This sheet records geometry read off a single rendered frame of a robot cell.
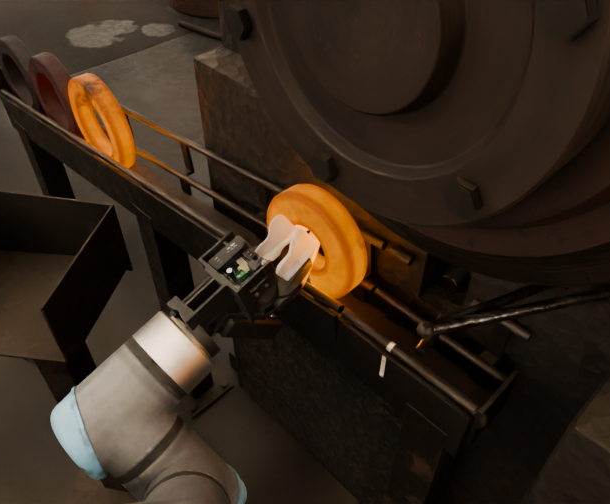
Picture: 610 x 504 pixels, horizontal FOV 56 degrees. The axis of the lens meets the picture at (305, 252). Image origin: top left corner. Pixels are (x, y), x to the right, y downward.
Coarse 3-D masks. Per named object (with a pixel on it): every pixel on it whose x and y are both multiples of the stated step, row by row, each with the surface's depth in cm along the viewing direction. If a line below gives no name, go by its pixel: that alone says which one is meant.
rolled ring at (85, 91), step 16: (80, 80) 100; (96, 80) 100; (80, 96) 105; (96, 96) 98; (112, 96) 100; (80, 112) 109; (112, 112) 99; (80, 128) 113; (96, 128) 112; (112, 128) 99; (128, 128) 101; (96, 144) 112; (112, 144) 103; (128, 144) 102; (128, 160) 105
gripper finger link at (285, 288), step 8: (304, 264) 69; (312, 264) 70; (296, 272) 68; (304, 272) 69; (280, 280) 68; (296, 280) 68; (304, 280) 69; (280, 288) 67; (288, 288) 67; (296, 288) 67; (280, 296) 67; (288, 296) 67; (272, 304) 68; (280, 304) 67
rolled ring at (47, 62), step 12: (36, 60) 112; (48, 60) 111; (36, 72) 115; (48, 72) 110; (60, 72) 110; (36, 84) 119; (48, 84) 121; (60, 84) 110; (48, 96) 122; (60, 96) 111; (48, 108) 122; (60, 108) 123; (60, 120) 123; (72, 120) 113; (72, 132) 117
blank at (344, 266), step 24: (288, 192) 70; (312, 192) 69; (288, 216) 72; (312, 216) 68; (336, 216) 67; (336, 240) 67; (360, 240) 68; (336, 264) 70; (360, 264) 69; (336, 288) 72
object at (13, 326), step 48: (0, 192) 86; (0, 240) 94; (48, 240) 91; (96, 240) 80; (0, 288) 88; (48, 288) 87; (96, 288) 82; (0, 336) 81; (48, 336) 80; (48, 384) 97; (96, 480) 126
